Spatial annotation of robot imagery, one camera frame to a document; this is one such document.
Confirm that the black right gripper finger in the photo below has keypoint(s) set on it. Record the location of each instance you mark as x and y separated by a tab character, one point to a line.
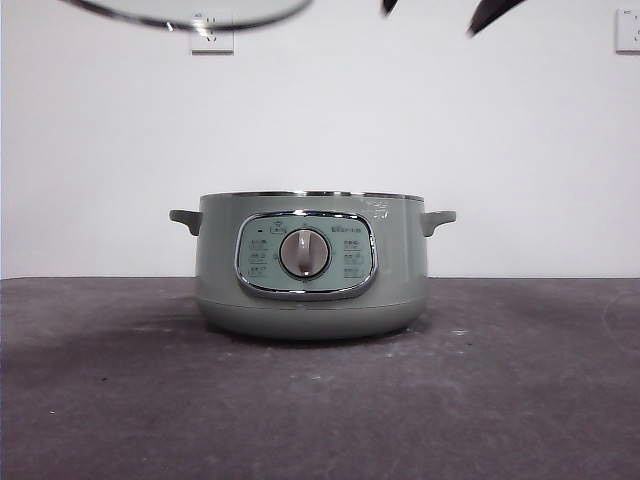
492	11
390	5

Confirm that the glass lid with green knob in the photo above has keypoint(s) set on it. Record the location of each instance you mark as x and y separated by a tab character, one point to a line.
150	10

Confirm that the green electric cooking pot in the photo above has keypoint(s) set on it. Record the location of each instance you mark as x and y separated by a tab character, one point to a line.
400	270

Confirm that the white wall socket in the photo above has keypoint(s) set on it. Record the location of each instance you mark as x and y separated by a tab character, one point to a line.
215	44
629	32

